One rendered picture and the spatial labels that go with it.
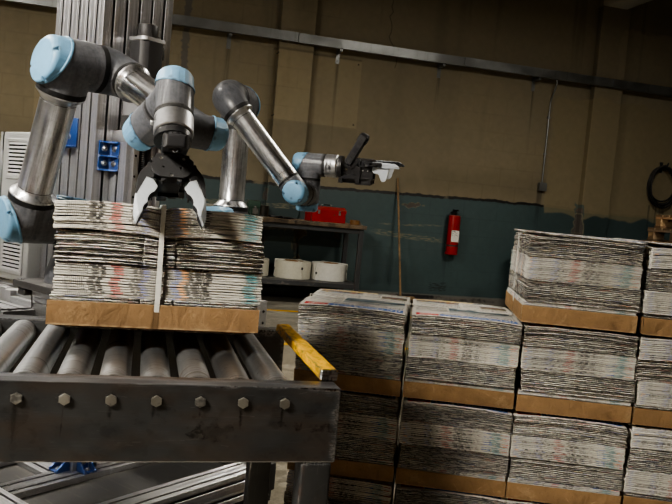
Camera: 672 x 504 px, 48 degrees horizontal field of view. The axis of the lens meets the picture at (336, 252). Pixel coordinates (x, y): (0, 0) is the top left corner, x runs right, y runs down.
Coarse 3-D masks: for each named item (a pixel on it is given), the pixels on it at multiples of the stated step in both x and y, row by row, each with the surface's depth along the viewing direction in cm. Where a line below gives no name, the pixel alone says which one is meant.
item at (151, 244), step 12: (156, 216) 136; (168, 216) 136; (156, 228) 136; (168, 228) 136; (156, 240) 136; (168, 240) 137; (144, 252) 135; (156, 252) 136; (168, 252) 136; (144, 264) 135; (156, 264) 136; (168, 264) 136; (144, 276) 135; (168, 276) 138; (144, 288) 136; (168, 288) 136; (144, 300) 135; (168, 300) 136
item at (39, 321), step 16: (0, 320) 152; (16, 320) 153; (32, 320) 154; (0, 336) 152; (256, 336) 165; (272, 336) 166; (64, 352) 156; (272, 352) 167; (96, 368) 158; (176, 368) 162; (208, 368) 163
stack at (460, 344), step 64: (320, 320) 197; (384, 320) 195; (448, 320) 193; (512, 320) 197; (448, 384) 194; (512, 384) 192; (576, 384) 190; (640, 384) 188; (384, 448) 197; (448, 448) 195; (512, 448) 192; (576, 448) 190; (640, 448) 190
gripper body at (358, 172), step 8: (344, 160) 245; (360, 160) 239; (368, 160) 238; (344, 168) 244; (352, 168) 242; (360, 168) 239; (368, 168) 239; (344, 176) 242; (352, 176) 242; (360, 176) 240; (368, 176) 239; (360, 184) 240; (368, 184) 239
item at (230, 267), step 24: (192, 216) 137; (216, 216) 138; (240, 216) 140; (192, 240) 137; (216, 240) 138; (240, 240) 139; (192, 264) 137; (216, 264) 138; (240, 264) 139; (192, 288) 138; (216, 288) 138; (240, 288) 140
